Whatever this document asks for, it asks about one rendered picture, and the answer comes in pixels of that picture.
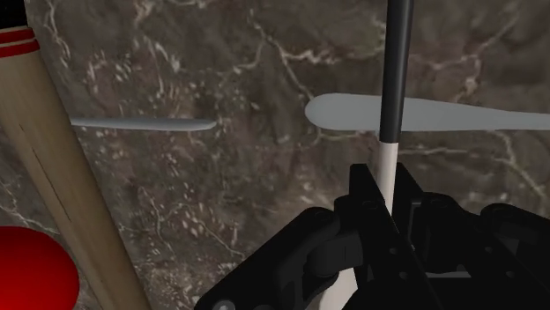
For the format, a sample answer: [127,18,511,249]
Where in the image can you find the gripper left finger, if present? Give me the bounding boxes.
[193,163,431,310]

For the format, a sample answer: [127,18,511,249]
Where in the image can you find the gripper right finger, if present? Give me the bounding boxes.
[392,162,550,310]

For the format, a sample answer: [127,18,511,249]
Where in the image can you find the black and white rod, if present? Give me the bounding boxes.
[316,0,416,310]

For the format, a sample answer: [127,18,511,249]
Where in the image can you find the thin grey cutlery piece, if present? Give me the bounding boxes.
[70,117,219,132]

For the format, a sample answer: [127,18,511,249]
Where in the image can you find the red round object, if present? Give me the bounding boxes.
[0,225,81,310]

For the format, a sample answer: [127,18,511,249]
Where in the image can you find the wooden stick with red bands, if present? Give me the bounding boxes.
[0,0,154,310]

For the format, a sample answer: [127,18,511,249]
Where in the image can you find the grey cutlery with wide handle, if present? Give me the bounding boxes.
[304,92,550,133]

